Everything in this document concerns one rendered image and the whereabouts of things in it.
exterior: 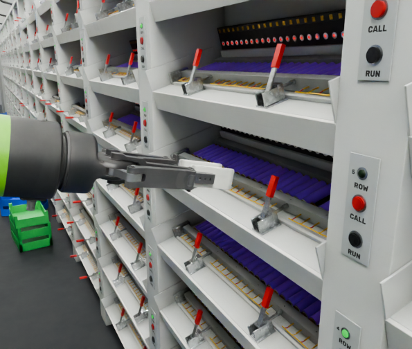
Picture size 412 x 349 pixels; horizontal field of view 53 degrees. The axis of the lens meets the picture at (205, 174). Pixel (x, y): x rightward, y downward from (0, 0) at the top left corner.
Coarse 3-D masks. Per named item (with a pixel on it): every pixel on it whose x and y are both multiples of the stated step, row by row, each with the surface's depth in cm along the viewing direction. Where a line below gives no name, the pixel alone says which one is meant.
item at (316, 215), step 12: (180, 156) 103; (192, 156) 100; (240, 180) 80; (252, 180) 79; (252, 192) 77; (264, 192) 73; (276, 192) 72; (276, 204) 71; (288, 204) 68; (300, 204) 66; (300, 216) 66; (312, 216) 63; (324, 216) 61; (324, 228) 62
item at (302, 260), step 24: (192, 144) 108; (264, 144) 90; (168, 192) 101; (192, 192) 87; (216, 192) 84; (240, 192) 81; (216, 216) 78; (240, 216) 73; (288, 216) 69; (240, 240) 72; (264, 240) 64; (288, 240) 62; (312, 240) 61; (288, 264) 60; (312, 264) 56; (312, 288) 56
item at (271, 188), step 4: (272, 176) 66; (276, 176) 66; (272, 180) 66; (276, 180) 65; (272, 184) 65; (276, 184) 65; (268, 188) 66; (272, 188) 65; (268, 192) 66; (272, 192) 65; (268, 196) 66; (272, 196) 66; (268, 200) 66; (264, 204) 67; (268, 204) 66; (264, 208) 66; (268, 208) 66; (264, 212) 66; (260, 216) 67; (264, 216) 66
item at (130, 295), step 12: (108, 264) 181; (120, 264) 164; (108, 276) 173; (120, 276) 166; (120, 288) 163; (132, 288) 159; (120, 300) 156; (132, 300) 154; (144, 300) 141; (132, 312) 147; (144, 312) 142; (144, 324) 140; (144, 336) 135
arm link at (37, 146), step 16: (16, 128) 44; (32, 128) 45; (48, 128) 46; (16, 144) 43; (32, 144) 44; (48, 144) 45; (64, 144) 48; (16, 160) 43; (32, 160) 44; (48, 160) 45; (64, 160) 47; (16, 176) 44; (32, 176) 44; (48, 176) 45; (16, 192) 45; (32, 192) 46; (48, 192) 47; (32, 208) 49
